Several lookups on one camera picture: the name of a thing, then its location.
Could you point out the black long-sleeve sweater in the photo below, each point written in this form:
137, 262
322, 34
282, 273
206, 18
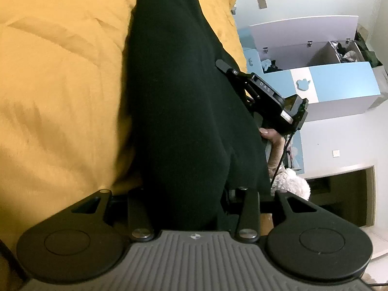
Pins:
193, 138

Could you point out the beige wall switch plate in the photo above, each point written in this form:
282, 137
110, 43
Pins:
262, 4

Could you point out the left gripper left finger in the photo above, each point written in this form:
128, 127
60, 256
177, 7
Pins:
139, 227

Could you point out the orange quilted bed cover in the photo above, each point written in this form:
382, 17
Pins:
62, 133

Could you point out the blue white storage chest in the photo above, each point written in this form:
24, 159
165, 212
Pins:
315, 57

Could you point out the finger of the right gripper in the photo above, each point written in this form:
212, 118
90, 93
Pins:
230, 72

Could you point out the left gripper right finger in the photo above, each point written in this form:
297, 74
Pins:
243, 204

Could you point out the person's right hand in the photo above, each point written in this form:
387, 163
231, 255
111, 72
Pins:
278, 143

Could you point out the fluffy white sleeve cuff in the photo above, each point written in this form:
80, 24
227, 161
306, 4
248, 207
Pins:
287, 180

